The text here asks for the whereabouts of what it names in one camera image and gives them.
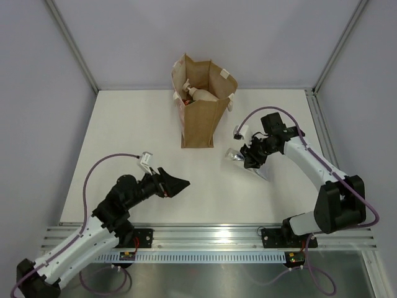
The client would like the green dish soap bottle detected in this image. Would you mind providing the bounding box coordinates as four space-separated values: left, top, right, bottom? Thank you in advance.
182 99 194 106

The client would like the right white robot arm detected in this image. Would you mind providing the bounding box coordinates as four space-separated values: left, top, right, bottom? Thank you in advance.
233 112 367 248

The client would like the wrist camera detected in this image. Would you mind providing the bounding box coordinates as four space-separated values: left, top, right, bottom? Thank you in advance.
233 125 253 147
138 151 153 174

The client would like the slotted white cable duct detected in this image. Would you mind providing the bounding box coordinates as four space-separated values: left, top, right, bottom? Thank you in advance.
93 251 286 264

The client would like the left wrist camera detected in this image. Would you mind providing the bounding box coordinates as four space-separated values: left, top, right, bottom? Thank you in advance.
138 151 153 174

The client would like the aluminium mounting rail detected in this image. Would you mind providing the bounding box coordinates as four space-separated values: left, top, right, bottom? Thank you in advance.
42 225 378 251

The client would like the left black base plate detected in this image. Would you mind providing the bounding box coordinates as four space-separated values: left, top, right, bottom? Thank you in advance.
116 228 154 248

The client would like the brown canvas tote bag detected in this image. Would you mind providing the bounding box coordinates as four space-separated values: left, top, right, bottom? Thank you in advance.
171 54 238 148

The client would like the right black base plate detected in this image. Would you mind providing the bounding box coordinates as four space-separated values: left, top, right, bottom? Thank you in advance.
261 227 318 248

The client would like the beige pump dispenser bottle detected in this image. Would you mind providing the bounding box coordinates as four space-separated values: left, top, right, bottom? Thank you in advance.
182 79 218 102

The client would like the silver squeeze tube clear cap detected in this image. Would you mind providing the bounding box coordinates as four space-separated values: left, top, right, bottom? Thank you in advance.
225 148 270 181

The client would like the right aluminium frame post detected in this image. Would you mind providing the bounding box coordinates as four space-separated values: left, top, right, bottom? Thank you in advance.
312 0 370 96

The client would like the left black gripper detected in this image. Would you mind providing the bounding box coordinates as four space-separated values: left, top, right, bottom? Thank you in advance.
125 167 189 210

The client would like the aluminium frame post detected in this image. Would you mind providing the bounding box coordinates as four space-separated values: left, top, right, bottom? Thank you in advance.
43 0 100 95
312 0 370 96

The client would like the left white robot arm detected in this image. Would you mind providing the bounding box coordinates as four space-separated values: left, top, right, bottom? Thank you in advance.
15 168 190 297

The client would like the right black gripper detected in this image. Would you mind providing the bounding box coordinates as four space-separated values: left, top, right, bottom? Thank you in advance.
240 135 278 169

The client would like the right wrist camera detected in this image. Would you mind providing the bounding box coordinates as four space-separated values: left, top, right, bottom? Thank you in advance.
233 125 253 147

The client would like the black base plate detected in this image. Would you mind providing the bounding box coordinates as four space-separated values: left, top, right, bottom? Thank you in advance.
116 228 154 248
261 227 318 248

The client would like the left aluminium frame post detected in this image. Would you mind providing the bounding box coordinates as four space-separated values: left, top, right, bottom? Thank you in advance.
43 0 100 95

